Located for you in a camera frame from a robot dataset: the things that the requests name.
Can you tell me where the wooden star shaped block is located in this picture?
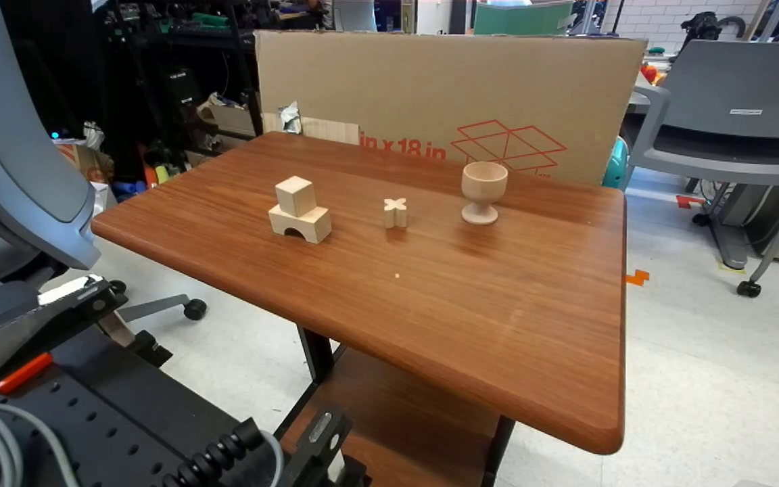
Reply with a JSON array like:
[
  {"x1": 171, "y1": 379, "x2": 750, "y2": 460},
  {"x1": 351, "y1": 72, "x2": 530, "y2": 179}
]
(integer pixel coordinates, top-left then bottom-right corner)
[{"x1": 381, "y1": 195, "x2": 409, "y2": 231}]

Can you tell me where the wooden arch block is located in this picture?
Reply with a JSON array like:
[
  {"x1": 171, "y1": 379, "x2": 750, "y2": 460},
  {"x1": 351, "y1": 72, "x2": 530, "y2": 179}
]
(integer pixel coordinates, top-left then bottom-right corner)
[{"x1": 264, "y1": 203, "x2": 335, "y2": 245}]

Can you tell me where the small wooden cube block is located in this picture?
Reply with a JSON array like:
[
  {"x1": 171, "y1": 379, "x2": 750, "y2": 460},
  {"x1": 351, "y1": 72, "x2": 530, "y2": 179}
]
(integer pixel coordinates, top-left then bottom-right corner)
[{"x1": 274, "y1": 172, "x2": 319, "y2": 218}]

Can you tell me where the wooden goblet cup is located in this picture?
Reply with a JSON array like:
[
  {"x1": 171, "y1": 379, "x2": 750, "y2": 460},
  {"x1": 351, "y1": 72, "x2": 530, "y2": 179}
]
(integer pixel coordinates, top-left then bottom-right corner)
[{"x1": 459, "y1": 159, "x2": 511, "y2": 226}]

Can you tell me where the black table column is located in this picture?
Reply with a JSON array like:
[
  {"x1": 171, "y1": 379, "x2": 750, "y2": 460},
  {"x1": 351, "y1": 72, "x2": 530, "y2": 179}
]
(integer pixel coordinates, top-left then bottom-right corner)
[{"x1": 294, "y1": 321, "x2": 342, "y2": 389}]

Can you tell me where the crumpled white plastic wrap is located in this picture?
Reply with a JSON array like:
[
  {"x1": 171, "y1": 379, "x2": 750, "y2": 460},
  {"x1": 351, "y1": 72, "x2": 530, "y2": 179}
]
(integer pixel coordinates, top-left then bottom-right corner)
[{"x1": 277, "y1": 99, "x2": 305, "y2": 134}]

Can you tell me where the wooden table lower shelf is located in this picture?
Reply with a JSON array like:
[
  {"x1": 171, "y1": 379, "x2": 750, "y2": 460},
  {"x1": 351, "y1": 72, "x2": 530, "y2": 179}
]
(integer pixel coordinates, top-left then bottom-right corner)
[{"x1": 279, "y1": 345, "x2": 511, "y2": 487}]

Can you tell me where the grey leg with black caster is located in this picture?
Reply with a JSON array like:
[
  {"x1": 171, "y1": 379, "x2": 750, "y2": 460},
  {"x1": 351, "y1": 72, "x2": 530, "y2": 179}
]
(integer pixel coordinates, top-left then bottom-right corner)
[{"x1": 116, "y1": 291, "x2": 210, "y2": 324}]

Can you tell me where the black bar clamp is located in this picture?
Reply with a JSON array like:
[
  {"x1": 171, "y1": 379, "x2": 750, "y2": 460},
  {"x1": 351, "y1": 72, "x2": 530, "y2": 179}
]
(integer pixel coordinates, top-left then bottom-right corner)
[{"x1": 279, "y1": 409, "x2": 356, "y2": 487}]

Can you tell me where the teal ball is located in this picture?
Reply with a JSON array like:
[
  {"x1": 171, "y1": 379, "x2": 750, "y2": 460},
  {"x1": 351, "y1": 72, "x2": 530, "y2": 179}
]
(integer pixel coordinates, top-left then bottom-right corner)
[{"x1": 604, "y1": 132, "x2": 635, "y2": 191}]

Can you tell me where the green board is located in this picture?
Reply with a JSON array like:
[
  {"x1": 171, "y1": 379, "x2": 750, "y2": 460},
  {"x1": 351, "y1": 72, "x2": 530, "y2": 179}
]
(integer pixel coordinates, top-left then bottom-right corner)
[{"x1": 470, "y1": 0, "x2": 578, "y2": 40}]

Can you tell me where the black storage rack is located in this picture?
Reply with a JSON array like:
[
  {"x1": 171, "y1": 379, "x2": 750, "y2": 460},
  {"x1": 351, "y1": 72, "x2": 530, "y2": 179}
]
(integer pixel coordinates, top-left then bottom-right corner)
[{"x1": 89, "y1": 0, "x2": 262, "y2": 187}]

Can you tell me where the black perforated mounting board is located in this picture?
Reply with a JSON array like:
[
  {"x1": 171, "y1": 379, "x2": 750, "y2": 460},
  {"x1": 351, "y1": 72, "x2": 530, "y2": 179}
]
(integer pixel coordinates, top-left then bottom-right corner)
[{"x1": 0, "y1": 327, "x2": 277, "y2": 487}]

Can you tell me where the grey office chair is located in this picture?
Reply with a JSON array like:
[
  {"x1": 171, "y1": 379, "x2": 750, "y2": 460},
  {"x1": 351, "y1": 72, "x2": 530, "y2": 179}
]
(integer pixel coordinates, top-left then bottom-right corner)
[{"x1": 630, "y1": 38, "x2": 779, "y2": 301}]

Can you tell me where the black bag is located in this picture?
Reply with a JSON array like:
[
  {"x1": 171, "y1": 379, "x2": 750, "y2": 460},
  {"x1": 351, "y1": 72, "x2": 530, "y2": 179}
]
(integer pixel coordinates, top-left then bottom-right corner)
[{"x1": 680, "y1": 7, "x2": 746, "y2": 48}]

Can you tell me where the cardboard box wall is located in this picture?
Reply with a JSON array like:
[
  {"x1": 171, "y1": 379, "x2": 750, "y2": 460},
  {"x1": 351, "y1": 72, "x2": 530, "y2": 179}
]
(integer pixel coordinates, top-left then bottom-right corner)
[{"x1": 252, "y1": 29, "x2": 649, "y2": 189}]

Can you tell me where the orange handled black clamp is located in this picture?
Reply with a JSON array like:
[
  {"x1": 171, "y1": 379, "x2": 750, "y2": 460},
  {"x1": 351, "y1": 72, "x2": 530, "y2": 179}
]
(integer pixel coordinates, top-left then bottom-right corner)
[{"x1": 0, "y1": 350, "x2": 56, "y2": 394}]

